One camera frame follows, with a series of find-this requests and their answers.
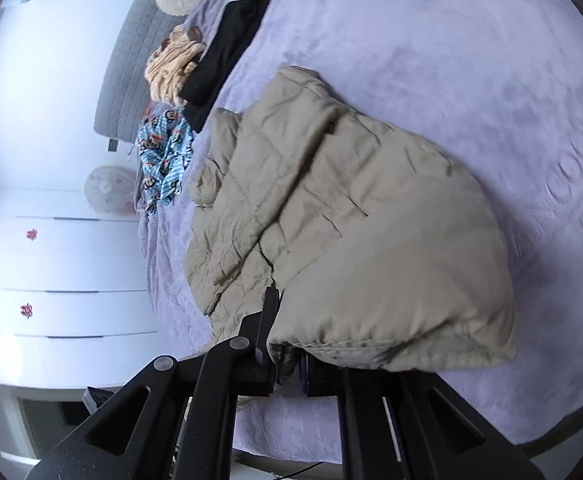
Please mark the beige puffer jacket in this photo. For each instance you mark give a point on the beige puffer jacket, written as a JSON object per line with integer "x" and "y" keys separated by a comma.
{"x": 385, "y": 250}

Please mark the white covered fan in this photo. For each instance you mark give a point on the white covered fan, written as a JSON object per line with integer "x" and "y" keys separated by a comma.
{"x": 111, "y": 190}

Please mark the cream striped garment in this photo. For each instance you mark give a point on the cream striped garment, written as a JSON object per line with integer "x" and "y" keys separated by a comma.
{"x": 170, "y": 65}

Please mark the black folded garment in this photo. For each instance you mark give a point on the black folded garment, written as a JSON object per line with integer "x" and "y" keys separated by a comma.
{"x": 240, "y": 21}

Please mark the blue monkey print garment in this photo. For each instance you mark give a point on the blue monkey print garment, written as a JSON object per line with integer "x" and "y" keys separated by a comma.
{"x": 164, "y": 144}

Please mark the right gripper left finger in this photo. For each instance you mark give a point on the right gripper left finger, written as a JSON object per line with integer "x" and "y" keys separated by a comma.
{"x": 174, "y": 419}

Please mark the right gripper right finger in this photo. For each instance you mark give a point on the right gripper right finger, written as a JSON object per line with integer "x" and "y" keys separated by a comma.
{"x": 411, "y": 425}

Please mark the lavender plush bedspread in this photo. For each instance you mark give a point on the lavender plush bedspread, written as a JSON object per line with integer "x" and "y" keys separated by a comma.
{"x": 497, "y": 85}

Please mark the white wardrobe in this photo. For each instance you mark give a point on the white wardrobe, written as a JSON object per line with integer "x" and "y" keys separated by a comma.
{"x": 74, "y": 302}

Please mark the grey quilted headboard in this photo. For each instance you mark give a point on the grey quilted headboard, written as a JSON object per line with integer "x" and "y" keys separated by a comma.
{"x": 124, "y": 93}

